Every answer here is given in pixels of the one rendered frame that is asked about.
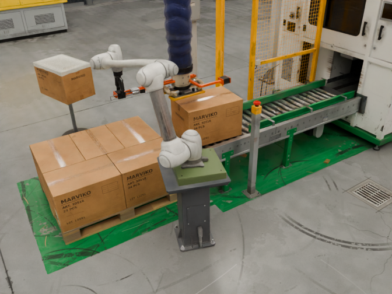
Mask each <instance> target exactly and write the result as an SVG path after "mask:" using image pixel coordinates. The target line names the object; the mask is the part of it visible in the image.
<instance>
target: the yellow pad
mask: <svg viewBox="0 0 392 294"><path fill-rule="evenodd" d="M201 93H205V90H203V89H200V90H198V89H195V88H192V92H189V93H183V92H179V93H178V94H177V96H176V97H174V96H168V98H169V99H171V100H172V101H176V100H180V99H185V98H187V97H191V96H195V95H198V94H201Z"/></svg>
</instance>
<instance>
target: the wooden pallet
mask: <svg viewBox="0 0 392 294"><path fill-rule="evenodd" d="M38 179H39V178H38ZM39 181H40V179H39ZM40 185H41V188H42V191H43V192H44V193H45V191H44V188H43V186H42V184H41V182H40ZM45 195H46V193H45ZM164 196H166V197H165V198H162V197H164ZM46 197H47V196H46ZM159 198H162V199H159ZM47 199H48V198H47ZM156 199H159V200H157V201H154V200H156ZM151 201H154V202H151ZM176 201H177V194H170V195H169V194H168V193H167V194H164V195H161V196H159V197H156V198H154V199H150V200H149V201H146V202H143V203H141V204H138V205H135V206H132V207H130V208H127V209H125V210H122V211H120V212H117V213H114V214H112V215H109V216H106V217H104V218H101V219H98V220H96V221H93V222H90V223H88V224H85V225H83V226H80V227H77V228H75V229H72V230H69V231H67V232H64V233H63V232H62V230H61V233H62V237H63V240H64V242H65V244H66V245H67V244H70V243H73V242H76V241H78V240H80V239H83V238H86V237H88V236H91V235H93V234H95V233H98V232H101V231H103V230H106V229H108V228H111V227H113V226H116V225H119V224H121V223H123V222H126V221H128V220H131V219H134V218H136V217H139V216H141V215H144V214H147V213H148V212H151V211H154V210H156V209H159V208H161V207H164V206H166V205H169V204H172V203H174V202H176ZM48 202H49V200H48ZM149 202H151V203H150V204H146V203H149ZM143 204H146V205H144V206H141V205H143ZM49 205H50V202H49ZM138 206H141V207H139V208H136V207H138ZM134 208H136V209H134ZM50 209H51V212H52V214H53V216H54V217H55V218H56V216H55V214H54V211H53V209H52V207H51V205H50ZM114 215H117V216H115V217H113V218H110V219H108V220H105V221H102V220H104V219H107V218H109V217H112V216H114ZM56 220H57V219H56ZM99 221H102V222H100V223H97V224H95V225H92V226H89V225H91V224H94V223H96V222H99ZM57 223H58V221H57ZM58 225H59V223H58ZM86 226H89V227H87V228H84V227H86ZM59 228H60V225H59ZM81 228H84V229H82V230H80V229H81ZM60 229H61V228H60Z"/></svg>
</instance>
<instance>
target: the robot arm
mask: <svg viewBox="0 0 392 294"><path fill-rule="evenodd" d="M90 66H91V67H92V68H93V69H95V70H100V69H109V68H112V71H113V75H114V78H115V86H116V88H117V90H121V91H120V93H121V98H122V99H123V98H125V95H124V91H125V89H124V83H123V79H122V78H121V75H123V68H137V67H140V68H141V69H140V70H139V71H138V72H137V74H136V80H137V82H138V84H139V85H141V86H142V87H144V88H145V89H146V91H147V92H149V94H150V98H151V101H152V104H153V108H154V111H155V114H156V118H157V121H158V124H159V128H160V131H161V134H162V138H163V141H162V143H161V152H160V154H159V162H160V164H161V165H162V166H163V167H166V168H174V167H177V166H179V165H181V168H182V169H185V168H192V167H204V164H203V162H204V161H208V157H204V156H202V155H201V154H202V140H201V137H200V135H199V133H198V132H197V131H195V130H193V129H189V130H187V131H185V132H184V133H183V134H182V136H181V138H179V137H177V136H176V133H175V130H174V127H173V123H172V119H171V116H170V112H169V108H168V106H167V101H166V98H165V94H164V91H163V85H164V84H163V83H164V79H166V78H168V77H170V76H171V77H172V76H175V75H177V73H178V71H179V68H178V66H177V65H176V64H175V63H173V62H171V61H168V60H165V59H128V60H123V56H122V52H121V48H120V46H119V45H117V44H112V45H110V46H109V48H108V52H106V53H102V54H98V55H95V56H94V57H92V58H91V60H90Z"/></svg>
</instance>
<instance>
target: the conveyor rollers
mask: <svg viewBox="0 0 392 294"><path fill-rule="evenodd" d="M334 96H336V95H334V94H332V93H330V92H327V91H325V90H323V89H320V88H315V89H312V90H308V91H305V92H302V93H298V94H295V95H292V96H289V97H285V98H283V99H279V100H276V101H272V102H269V103H265V104H262V105H260V106H262V110H261V118H260V121H261V120H263V119H267V118H270V117H273V116H275V115H276V116H277V115H280V114H283V113H286V112H289V111H292V110H295V109H298V108H301V107H304V106H308V105H310V104H313V103H317V102H320V101H322V100H325V99H329V98H331V97H334ZM251 117H252V112H251V108H249V109H247V110H243V114H242V118H243V119H242V124H243V125H245V126H247V127H249V124H250V123H251ZM244 119H245V120H244ZM246 120H247V121H246ZM249 122H250V123H249ZM243 125H242V127H241V130H243V131H244V132H246V133H247V134H249V133H250V132H249V129H248V128H247V127H245V126H243ZM243 131H242V132H241V135H240V136H242V135H246V134H245V133H244V132H243ZM216 144H217V143H216V142H214V143H211V144H210V145H212V146H213V145H216ZM202 147H203V148H207V147H209V145H204V146H202Z"/></svg>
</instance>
